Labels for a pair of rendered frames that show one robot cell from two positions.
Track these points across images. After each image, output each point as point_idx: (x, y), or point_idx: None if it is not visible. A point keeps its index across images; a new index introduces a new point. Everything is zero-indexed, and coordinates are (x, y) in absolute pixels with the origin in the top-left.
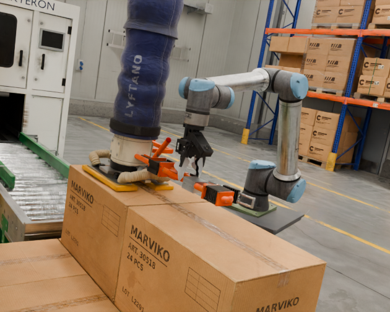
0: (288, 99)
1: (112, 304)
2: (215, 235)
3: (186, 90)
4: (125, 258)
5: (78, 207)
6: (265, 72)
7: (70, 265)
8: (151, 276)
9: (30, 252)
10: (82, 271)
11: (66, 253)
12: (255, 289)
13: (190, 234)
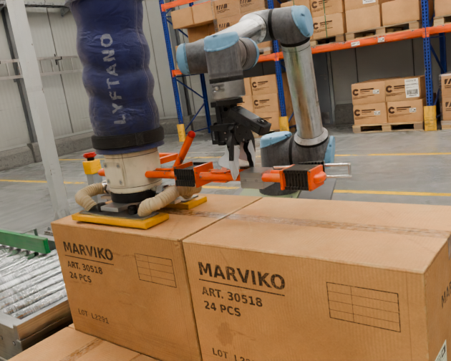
0: (296, 42)
1: None
2: (322, 229)
3: (190, 61)
4: (203, 310)
5: (89, 272)
6: (258, 16)
7: (111, 352)
8: (260, 317)
9: (45, 360)
10: (131, 353)
11: (93, 339)
12: (437, 271)
13: (295, 240)
